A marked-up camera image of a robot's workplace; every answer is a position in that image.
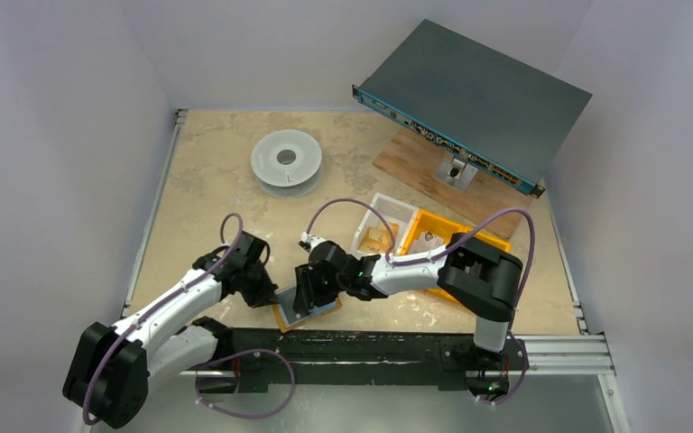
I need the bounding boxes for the yellow leather card holder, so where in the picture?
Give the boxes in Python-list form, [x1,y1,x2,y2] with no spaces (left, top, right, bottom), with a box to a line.
[273,286,342,333]

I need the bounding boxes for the gold credit cards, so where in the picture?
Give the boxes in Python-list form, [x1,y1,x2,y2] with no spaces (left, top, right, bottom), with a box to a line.
[357,223,399,254]

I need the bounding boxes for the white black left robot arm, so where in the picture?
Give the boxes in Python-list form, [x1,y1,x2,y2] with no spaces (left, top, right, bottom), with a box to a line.
[62,231,277,428]

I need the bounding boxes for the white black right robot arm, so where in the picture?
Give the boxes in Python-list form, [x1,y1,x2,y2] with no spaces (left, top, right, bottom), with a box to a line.
[292,233,522,367]

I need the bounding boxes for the white card in bin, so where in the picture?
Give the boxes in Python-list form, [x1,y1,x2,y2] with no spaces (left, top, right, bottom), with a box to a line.
[408,231,445,254]

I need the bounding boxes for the white plastic bin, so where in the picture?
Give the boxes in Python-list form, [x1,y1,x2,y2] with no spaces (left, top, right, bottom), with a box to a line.
[351,192,420,259]

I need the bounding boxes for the yellow plastic bin right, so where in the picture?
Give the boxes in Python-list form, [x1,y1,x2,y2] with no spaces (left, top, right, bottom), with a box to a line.
[425,223,511,304]

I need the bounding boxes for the yellow plastic bin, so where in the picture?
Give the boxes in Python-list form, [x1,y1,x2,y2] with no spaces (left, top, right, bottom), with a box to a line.
[398,209,471,255]
[425,223,511,304]

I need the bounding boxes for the white filament spool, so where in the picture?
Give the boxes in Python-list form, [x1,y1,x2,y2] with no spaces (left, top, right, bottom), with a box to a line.
[250,129,323,198]

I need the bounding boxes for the yellow plastic bin middle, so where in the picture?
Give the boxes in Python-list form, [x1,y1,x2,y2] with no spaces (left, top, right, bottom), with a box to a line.
[398,209,471,255]

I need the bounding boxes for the brown wooden board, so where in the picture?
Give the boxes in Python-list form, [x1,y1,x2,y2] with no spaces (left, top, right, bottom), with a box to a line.
[373,129,532,224]

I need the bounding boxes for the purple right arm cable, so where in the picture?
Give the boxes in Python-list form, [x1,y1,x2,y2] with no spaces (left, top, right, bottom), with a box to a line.
[304,198,537,312]

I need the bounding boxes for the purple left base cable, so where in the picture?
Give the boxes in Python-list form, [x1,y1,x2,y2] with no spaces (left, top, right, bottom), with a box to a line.
[194,347,297,419]

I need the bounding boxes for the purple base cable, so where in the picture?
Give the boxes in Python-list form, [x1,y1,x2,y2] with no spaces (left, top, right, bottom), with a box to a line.
[475,334,533,408]
[194,347,297,419]

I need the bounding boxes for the grey metal stand bracket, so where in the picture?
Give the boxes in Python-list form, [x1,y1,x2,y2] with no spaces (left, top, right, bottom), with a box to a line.
[435,153,479,191]

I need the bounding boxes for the aluminium frame rail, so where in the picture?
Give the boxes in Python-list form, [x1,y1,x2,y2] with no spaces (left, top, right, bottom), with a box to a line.
[115,108,190,318]

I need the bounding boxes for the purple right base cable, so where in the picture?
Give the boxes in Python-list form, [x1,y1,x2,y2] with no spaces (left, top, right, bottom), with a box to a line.
[475,334,533,408]

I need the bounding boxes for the blue grey network switch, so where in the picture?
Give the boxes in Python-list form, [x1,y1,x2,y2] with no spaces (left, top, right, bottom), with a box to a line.
[352,19,592,198]

